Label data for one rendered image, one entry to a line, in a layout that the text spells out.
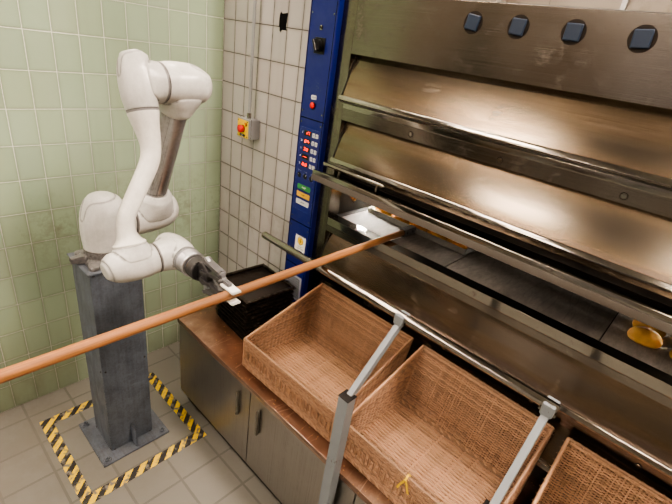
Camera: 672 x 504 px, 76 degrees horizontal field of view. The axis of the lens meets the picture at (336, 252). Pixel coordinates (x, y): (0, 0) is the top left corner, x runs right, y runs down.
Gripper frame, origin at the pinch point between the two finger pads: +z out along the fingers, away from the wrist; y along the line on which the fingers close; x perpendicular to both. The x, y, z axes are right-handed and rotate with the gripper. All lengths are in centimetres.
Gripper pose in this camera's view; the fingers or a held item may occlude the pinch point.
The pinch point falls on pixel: (230, 293)
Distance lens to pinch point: 135.4
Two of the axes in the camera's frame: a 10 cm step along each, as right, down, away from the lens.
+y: -1.4, 8.9, 4.4
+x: -6.8, 2.3, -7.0
